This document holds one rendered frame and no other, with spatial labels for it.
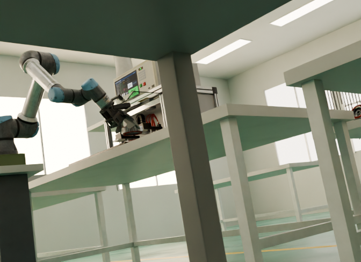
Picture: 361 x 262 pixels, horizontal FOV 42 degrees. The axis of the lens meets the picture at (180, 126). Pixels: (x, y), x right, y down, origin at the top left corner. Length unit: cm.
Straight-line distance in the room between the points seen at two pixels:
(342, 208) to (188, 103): 105
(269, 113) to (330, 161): 61
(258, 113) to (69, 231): 606
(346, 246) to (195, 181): 107
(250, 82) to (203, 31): 1002
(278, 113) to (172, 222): 700
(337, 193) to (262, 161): 877
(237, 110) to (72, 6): 154
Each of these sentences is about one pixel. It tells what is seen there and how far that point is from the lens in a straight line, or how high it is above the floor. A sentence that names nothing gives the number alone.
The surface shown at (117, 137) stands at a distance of 301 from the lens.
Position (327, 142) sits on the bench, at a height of 49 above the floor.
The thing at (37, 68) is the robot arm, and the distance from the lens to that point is 253.
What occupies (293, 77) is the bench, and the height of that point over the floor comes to 72.
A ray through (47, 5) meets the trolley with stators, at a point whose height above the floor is 52.
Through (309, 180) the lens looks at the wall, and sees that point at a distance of 962.
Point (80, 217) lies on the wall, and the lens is 790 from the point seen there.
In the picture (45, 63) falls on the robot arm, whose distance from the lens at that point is 268.
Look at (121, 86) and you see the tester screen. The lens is 314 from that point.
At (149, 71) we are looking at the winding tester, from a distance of 290.
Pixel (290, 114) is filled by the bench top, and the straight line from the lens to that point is 220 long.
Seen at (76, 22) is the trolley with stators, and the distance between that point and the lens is 45.
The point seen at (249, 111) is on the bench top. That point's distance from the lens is 197.
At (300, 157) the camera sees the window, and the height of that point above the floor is 113.
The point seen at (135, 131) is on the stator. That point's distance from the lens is 241.
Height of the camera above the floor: 33
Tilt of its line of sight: 11 degrees up
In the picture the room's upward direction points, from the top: 9 degrees counter-clockwise
